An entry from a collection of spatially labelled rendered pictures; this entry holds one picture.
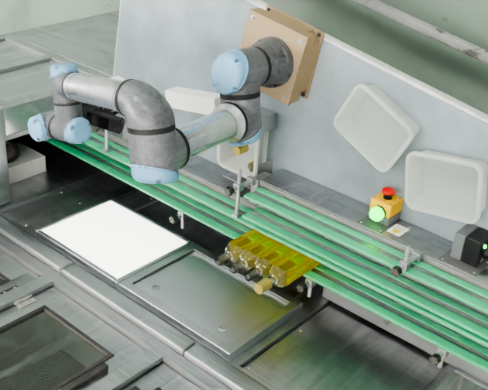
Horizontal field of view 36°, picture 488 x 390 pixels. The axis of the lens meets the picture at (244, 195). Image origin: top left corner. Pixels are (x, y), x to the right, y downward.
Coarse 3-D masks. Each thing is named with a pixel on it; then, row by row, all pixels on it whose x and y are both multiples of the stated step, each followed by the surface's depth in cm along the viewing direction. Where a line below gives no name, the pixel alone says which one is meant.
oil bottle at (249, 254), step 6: (264, 240) 235; (270, 240) 236; (252, 246) 232; (258, 246) 232; (264, 246) 232; (270, 246) 233; (246, 252) 229; (252, 252) 229; (258, 252) 229; (240, 258) 229; (246, 258) 227; (252, 258) 227; (246, 264) 227; (252, 264) 228
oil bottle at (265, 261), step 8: (272, 248) 231; (280, 248) 231; (288, 248) 231; (264, 256) 227; (272, 256) 227; (280, 256) 227; (256, 264) 225; (264, 264) 224; (272, 264) 224; (264, 272) 224
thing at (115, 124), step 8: (88, 112) 226; (96, 112) 226; (104, 112) 227; (88, 120) 227; (96, 120) 227; (104, 120) 226; (112, 120) 225; (120, 120) 226; (104, 128) 228; (112, 128) 227; (120, 128) 227
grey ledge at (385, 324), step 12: (324, 288) 239; (336, 300) 238; (348, 300) 234; (360, 312) 233; (372, 312) 229; (384, 324) 228; (408, 336) 223; (420, 348) 222; (432, 348) 219; (444, 360) 217; (456, 360) 214; (456, 372) 213; (468, 372) 213; (480, 372) 210; (480, 384) 209
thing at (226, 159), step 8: (224, 144) 257; (256, 144) 244; (224, 152) 258; (232, 152) 262; (248, 152) 258; (256, 152) 245; (224, 160) 259; (232, 160) 260; (240, 160) 260; (248, 160) 259; (256, 160) 246; (232, 168) 255; (240, 168) 256; (256, 168) 248
